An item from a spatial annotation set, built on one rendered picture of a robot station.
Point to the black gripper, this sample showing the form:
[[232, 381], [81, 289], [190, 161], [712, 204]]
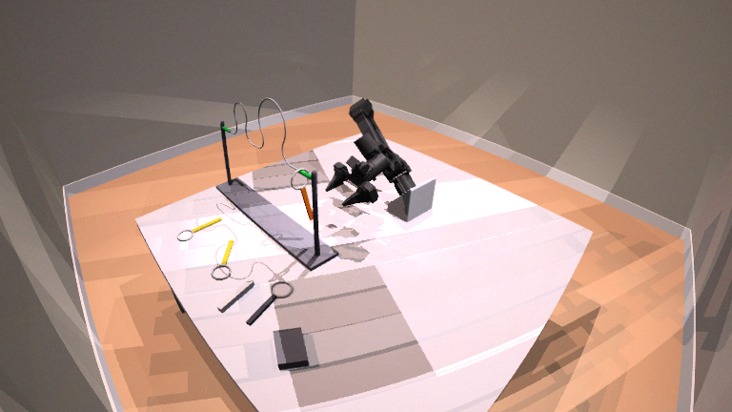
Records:
[[365, 192]]

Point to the beige loop with orange handle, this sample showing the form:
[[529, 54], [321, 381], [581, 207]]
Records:
[[304, 194]]

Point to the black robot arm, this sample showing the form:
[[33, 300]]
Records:
[[374, 147]]

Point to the grey loop with yellow handle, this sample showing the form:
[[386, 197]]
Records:
[[197, 229], [225, 259]]

